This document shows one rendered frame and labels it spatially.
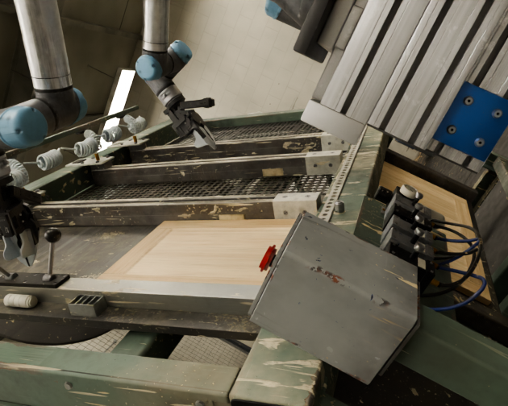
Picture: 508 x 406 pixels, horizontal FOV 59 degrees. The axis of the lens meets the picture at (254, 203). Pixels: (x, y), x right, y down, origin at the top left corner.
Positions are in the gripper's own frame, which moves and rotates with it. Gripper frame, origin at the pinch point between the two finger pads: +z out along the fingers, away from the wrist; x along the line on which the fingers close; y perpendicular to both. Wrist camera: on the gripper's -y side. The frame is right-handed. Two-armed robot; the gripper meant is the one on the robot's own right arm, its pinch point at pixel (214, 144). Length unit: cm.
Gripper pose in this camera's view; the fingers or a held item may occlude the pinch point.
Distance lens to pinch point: 156.5
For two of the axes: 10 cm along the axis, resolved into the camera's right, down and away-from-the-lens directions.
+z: 6.1, 7.9, 0.4
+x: -2.5, 2.4, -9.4
